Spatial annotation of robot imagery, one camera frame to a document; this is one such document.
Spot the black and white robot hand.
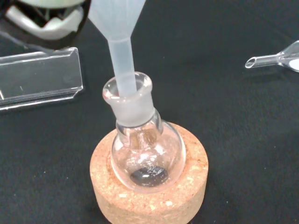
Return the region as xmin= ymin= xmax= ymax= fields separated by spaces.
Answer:
xmin=0 ymin=0 xmax=92 ymax=50

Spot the clear acrylic funnel stand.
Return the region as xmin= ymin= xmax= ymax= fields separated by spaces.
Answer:
xmin=0 ymin=47 xmax=84 ymax=112

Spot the glass round-bottom flask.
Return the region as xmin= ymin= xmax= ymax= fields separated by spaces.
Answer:
xmin=102 ymin=71 xmax=187 ymax=194

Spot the glass weighing funnel with powder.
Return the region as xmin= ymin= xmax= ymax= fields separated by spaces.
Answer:
xmin=244 ymin=40 xmax=299 ymax=73

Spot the black cloth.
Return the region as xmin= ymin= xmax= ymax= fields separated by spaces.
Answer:
xmin=0 ymin=0 xmax=299 ymax=224

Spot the cork ring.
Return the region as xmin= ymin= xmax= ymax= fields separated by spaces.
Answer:
xmin=89 ymin=122 xmax=209 ymax=224

